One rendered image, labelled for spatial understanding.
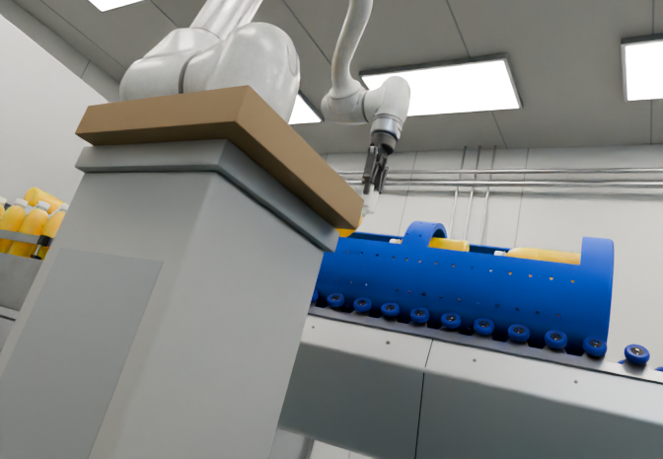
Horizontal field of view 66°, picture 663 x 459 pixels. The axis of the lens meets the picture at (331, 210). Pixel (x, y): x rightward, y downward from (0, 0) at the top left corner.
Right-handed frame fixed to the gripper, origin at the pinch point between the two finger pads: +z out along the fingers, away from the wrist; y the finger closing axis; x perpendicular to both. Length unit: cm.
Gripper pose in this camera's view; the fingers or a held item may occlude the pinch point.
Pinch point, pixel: (368, 198)
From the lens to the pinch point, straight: 147.8
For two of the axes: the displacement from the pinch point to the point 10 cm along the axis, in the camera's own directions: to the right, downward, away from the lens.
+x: -8.9, -0.8, 4.4
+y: 3.8, 4.1, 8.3
